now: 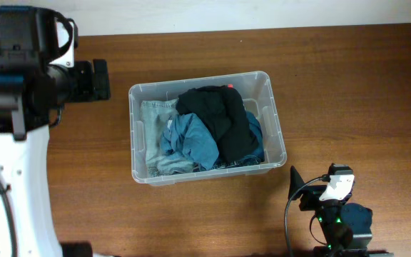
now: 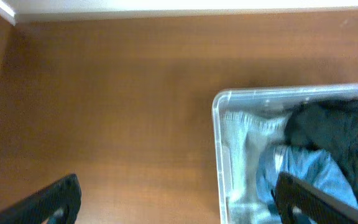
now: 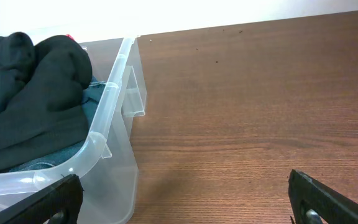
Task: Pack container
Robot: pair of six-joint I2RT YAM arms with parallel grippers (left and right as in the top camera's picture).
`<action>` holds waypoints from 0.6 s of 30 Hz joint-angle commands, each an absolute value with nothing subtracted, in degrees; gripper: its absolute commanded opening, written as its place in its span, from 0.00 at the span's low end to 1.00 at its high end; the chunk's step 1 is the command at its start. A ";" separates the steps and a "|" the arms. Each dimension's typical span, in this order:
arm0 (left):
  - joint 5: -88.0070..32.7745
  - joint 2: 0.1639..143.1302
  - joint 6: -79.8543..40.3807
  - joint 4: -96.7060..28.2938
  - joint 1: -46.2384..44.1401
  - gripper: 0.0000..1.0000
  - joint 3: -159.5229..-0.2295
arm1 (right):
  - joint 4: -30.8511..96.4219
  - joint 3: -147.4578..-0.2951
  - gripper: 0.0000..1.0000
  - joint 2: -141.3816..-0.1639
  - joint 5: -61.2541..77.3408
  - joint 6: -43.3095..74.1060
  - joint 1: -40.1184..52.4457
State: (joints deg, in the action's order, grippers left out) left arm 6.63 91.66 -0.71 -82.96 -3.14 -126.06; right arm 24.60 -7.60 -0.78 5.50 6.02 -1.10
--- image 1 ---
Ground dark blue jeans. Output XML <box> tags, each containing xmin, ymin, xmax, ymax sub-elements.
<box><xmin>223</xmin><ymin>110</ymin><xmax>265</xmax><ymax>168</ymax></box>

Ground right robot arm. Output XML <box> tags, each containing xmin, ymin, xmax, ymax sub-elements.
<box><xmin>283</xmin><ymin>163</ymin><xmax>394</xmax><ymax>257</ymax></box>

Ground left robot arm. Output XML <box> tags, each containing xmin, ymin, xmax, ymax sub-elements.
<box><xmin>0</xmin><ymin>5</ymin><xmax>111</xmax><ymax>256</ymax></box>

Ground clear plastic storage bin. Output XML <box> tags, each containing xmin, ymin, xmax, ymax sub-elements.
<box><xmin>128</xmin><ymin>71</ymin><xmax>287</xmax><ymax>186</ymax></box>

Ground blue cloth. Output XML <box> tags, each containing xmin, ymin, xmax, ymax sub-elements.
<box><xmin>160</xmin><ymin>113</ymin><xmax>219</xmax><ymax>171</ymax></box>

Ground light washed jeans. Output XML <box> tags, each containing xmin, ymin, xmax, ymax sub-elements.
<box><xmin>141</xmin><ymin>99</ymin><xmax>194</xmax><ymax>177</ymax></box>

